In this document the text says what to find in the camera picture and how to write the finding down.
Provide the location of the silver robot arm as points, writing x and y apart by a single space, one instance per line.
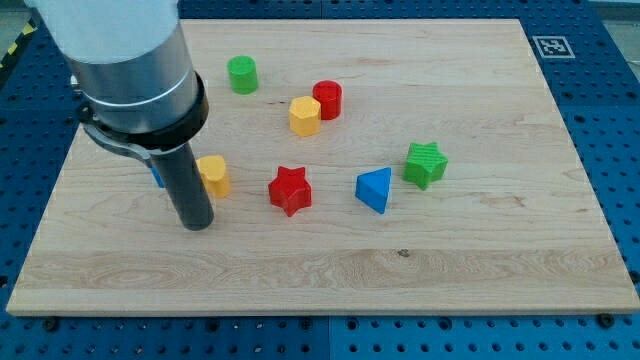
130 62

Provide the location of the blue triangle block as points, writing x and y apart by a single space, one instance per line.
373 188

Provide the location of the wooden board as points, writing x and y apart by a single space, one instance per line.
513 227

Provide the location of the red cylinder block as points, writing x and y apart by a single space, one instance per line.
329 94

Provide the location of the red star block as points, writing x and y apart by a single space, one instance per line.
290 190

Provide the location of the green star block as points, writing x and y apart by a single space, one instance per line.
424 164

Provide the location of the yellow heart block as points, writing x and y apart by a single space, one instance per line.
214 174

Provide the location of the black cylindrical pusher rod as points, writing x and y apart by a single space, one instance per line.
179 174

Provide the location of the blue block behind rod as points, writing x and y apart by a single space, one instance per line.
157 177

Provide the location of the white fiducial marker tag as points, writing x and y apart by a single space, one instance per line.
553 47

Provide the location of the yellow hexagon block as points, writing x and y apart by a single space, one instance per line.
304 116

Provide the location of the green cylinder block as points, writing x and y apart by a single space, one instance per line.
242 73

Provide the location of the black yellow hazard tape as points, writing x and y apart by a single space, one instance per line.
18 47

